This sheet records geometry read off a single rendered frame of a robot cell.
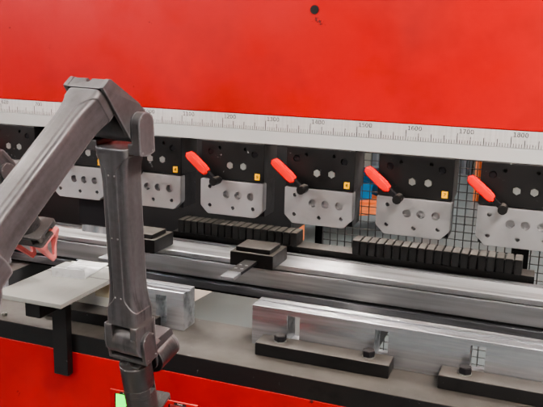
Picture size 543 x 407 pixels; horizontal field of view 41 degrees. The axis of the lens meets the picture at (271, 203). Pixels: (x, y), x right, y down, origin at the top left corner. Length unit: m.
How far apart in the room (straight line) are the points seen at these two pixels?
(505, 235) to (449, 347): 0.27
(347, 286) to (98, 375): 0.64
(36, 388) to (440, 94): 1.18
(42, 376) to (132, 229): 0.76
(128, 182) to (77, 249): 1.03
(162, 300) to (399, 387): 0.62
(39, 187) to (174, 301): 0.79
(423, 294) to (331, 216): 0.40
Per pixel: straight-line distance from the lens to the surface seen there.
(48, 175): 1.04
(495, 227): 1.48
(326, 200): 1.53
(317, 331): 1.63
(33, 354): 1.88
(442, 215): 1.48
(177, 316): 1.76
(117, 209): 1.19
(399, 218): 1.50
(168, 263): 2.05
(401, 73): 1.47
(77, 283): 1.73
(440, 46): 1.45
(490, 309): 1.82
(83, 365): 1.80
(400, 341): 1.59
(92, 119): 1.09
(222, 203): 1.61
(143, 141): 1.15
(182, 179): 1.66
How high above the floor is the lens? 1.54
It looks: 12 degrees down
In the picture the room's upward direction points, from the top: 2 degrees clockwise
